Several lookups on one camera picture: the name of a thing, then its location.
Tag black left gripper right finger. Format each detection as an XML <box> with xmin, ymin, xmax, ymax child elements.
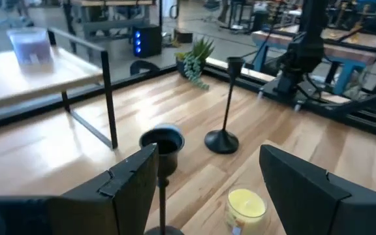
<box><xmin>259</xmin><ymin>144</ymin><xmax>376</xmax><ymax>235</ymax></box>

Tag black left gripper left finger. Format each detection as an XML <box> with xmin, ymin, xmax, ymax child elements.
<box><xmin>0</xmin><ymin>142</ymin><xmax>160</xmax><ymax>235</ymax></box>

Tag yellow candle glass jar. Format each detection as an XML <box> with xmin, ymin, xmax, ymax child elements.
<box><xmin>224</xmin><ymin>188</ymin><xmax>270</xmax><ymax>235</ymax></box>

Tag black metal candlestick holder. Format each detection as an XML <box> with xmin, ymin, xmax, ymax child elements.
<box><xmin>204</xmin><ymin>56</ymin><xmax>246</xmax><ymax>155</ymax></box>
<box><xmin>138</xmin><ymin>127</ymin><xmax>186</xmax><ymax>235</ymax></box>

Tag purple candle glass jar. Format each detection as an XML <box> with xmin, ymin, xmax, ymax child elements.
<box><xmin>7</xmin><ymin>27</ymin><xmax>55</xmax><ymax>72</ymax></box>

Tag wooden shelf black legs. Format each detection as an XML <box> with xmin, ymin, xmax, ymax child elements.
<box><xmin>0</xmin><ymin>27</ymin><xmax>119</xmax><ymax>151</ymax></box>

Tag black office chair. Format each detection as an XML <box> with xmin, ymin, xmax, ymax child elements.
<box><xmin>129</xmin><ymin>60</ymin><xmax>161</xmax><ymax>76</ymax></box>

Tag black computer tower blue lights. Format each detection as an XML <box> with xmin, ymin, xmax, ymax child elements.
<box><xmin>132</xmin><ymin>24</ymin><xmax>163</xmax><ymax>59</ymax></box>

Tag green potted succulent plant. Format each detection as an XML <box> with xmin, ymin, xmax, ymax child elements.
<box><xmin>174</xmin><ymin>37</ymin><xmax>215</xmax><ymax>91</ymax></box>

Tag black table frame rail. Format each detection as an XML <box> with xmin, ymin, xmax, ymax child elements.
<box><xmin>0</xmin><ymin>58</ymin><xmax>376</xmax><ymax>142</ymax></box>

